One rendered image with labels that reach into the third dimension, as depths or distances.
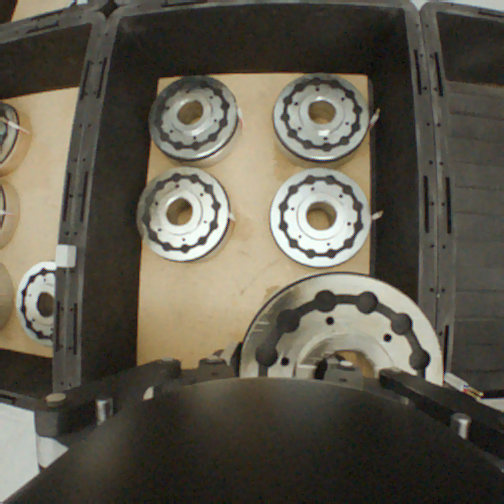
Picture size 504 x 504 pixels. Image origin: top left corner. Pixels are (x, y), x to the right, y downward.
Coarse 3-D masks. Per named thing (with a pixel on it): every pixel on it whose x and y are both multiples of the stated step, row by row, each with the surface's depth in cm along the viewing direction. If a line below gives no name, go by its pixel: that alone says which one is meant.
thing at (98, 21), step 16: (80, 16) 25; (96, 16) 25; (16, 32) 26; (32, 32) 25; (48, 32) 25; (96, 32) 24; (96, 48) 24; (96, 64) 24; (80, 96) 24; (80, 112) 24; (80, 128) 24; (80, 144) 24; (80, 160) 24; (64, 192) 24; (64, 208) 24; (64, 224) 23; (64, 240) 23; (64, 272) 23; (64, 288) 23; (64, 304) 23; (64, 320) 23; (64, 336) 23; (64, 352) 23; (64, 368) 23; (64, 384) 23; (0, 400) 23; (16, 400) 23; (32, 400) 23
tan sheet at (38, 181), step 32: (32, 96) 36; (64, 96) 35; (32, 128) 36; (64, 128) 35; (32, 160) 35; (64, 160) 35; (32, 192) 35; (32, 224) 35; (0, 256) 35; (32, 256) 34; (32, 352) 34
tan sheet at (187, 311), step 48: (240, 96) 33; (240, 144) 33; (240, 192) 32; (240, 240) 32; (144, 288) 33; (192, 288) 32; (240, 288) 32; (144, 336) 32; (192, 336) 32; (240, 336) 31
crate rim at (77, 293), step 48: (192, 0) 24; (240, 0) 23; (288, 0) 23; (336, 0) 22; (384, 0) 22; (96, 96) 24; (96, 144) 24; (432, 144) 21; (432, 192) 21; (432, 240) 20; (432, 288) 20
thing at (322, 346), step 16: (320, 336) 13; (336, 336) 13; (352, 336) 13; (368, 336) 13; (304, 352) 13; (320, 352) 13; (336, 352) 13; (368, 352) 13; (384, 352) 13; (304, 368) 13
